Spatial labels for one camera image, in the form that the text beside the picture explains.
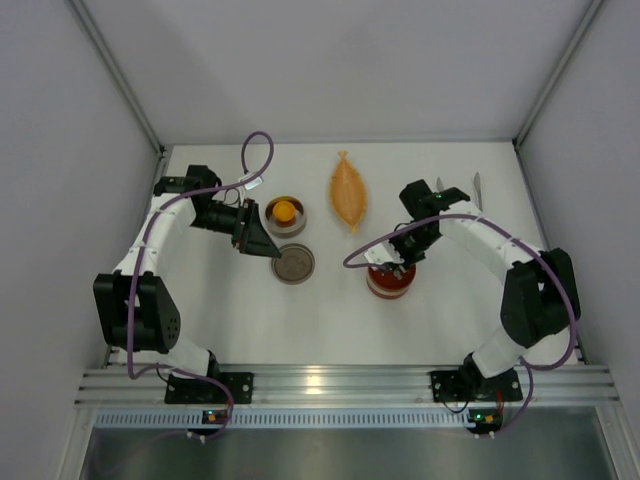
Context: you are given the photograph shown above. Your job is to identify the red round lid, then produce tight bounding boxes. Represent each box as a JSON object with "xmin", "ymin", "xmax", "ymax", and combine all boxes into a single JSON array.
[{"xmin": 367, "ymin": 265, "xmax": 417, "ymax": 290}]

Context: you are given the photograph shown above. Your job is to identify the brown steel lunch container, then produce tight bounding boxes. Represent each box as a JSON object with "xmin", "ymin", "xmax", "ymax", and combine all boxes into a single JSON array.
[{"xmin": 265, "ymin": 196, "xmax": 307, "ymax": 238}]

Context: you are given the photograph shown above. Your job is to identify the orange round food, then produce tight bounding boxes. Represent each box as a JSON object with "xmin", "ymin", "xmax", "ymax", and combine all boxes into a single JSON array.
[{"xmin": 272, "ymin": 200, "xmax": 297, "ymax": 224}]

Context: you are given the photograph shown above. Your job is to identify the brown round lid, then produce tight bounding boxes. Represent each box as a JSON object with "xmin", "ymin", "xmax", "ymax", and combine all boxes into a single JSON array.
[{"xmin": 271, "ymin": 243, "xmax": 315, "ymax": 285}]

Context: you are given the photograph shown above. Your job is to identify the steel kitchen tongs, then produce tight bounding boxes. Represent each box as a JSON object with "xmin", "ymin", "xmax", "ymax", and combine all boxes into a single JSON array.
[{"xmin": 436, "ymin": 172, "xmax": 484, "ymax": 211}]

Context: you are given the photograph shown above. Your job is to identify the red steel lunch container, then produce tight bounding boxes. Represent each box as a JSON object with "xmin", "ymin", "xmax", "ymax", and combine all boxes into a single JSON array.
[{"xmin": 368, "ymin": 284, "xmax": 409, "ymax": 300}]

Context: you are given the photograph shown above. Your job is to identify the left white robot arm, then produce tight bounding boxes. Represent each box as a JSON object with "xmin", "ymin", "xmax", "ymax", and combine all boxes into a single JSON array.
[{"xmin": 93, "ymin": 165, "xmax": 281, "ymax": 406}]

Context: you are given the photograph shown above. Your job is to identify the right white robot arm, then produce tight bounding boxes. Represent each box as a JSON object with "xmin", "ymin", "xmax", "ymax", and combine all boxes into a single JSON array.
[{"xmin": 365, "ymin": 180, "xmax": 580, "ymax": 402}]

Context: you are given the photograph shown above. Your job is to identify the woven bamboo boat basket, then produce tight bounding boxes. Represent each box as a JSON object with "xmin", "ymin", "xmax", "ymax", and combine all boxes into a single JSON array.
[{"xmin": 329, "ymin": 150, "xmax": 368, "ymax": 234}]

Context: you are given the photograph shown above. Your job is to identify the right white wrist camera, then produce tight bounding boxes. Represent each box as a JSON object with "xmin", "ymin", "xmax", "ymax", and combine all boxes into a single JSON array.
[{"xmin": 364, "ymin": 241, "xmax": 403, "ymax": 265}]

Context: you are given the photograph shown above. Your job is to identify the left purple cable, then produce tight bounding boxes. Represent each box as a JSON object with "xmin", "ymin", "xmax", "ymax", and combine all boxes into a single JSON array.
[{"xmin": 125, "ymin": 131, "xmax": 275, "ymax": 441}]

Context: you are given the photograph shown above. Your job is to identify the purple cable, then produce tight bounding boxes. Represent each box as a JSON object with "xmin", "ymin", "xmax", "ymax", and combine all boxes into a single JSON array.
[
  {"xmin": 342, "ymin": 213, "xmax": 580, "ymax": 441},
  {"xmin": 125, "ymin": 131, "xmax": 275, "ymax": 441}
]

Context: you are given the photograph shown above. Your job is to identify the aluminium mounting rail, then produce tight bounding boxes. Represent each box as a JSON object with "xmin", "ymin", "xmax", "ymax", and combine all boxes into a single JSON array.
[{"xmin": 75, "ymin": 365, "xmax": 619, "ymax": 408}]

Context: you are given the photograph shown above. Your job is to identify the right aluminium frame post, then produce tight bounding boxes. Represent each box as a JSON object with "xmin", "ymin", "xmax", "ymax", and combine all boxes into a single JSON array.
[{"xmin": 512, "ymin": 0, "xmax": 608, "ymax": 153}]

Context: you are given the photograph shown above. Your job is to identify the aluminium frame post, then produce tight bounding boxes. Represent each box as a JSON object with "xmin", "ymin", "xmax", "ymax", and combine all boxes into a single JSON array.
[
  {"xmin": 512, "ymin": 0, "xmax": 608, "ymax": 153},
  {"xmin": 65, "ymin": 0, "xmax": 165, "ymax": 158}
]

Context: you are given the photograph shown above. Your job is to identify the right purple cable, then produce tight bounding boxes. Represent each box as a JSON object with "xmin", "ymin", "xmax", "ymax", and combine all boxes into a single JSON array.
[{"xmin": 342, "ymin": 213, "xmax": 580, "ymax": 441}]

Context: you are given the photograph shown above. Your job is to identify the grey slotted cable duct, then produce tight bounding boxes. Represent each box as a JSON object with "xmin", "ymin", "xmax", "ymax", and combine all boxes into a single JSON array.
[{"xmin": 94, "ymin": 405, "xmax": 506, "ymax": 431}]

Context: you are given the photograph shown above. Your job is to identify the left aluminium frame post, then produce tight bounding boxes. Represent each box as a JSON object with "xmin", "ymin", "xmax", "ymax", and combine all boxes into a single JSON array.
[{"xmin": 65, "ymin": 0, "xmax": 165, "ymax": 158}]

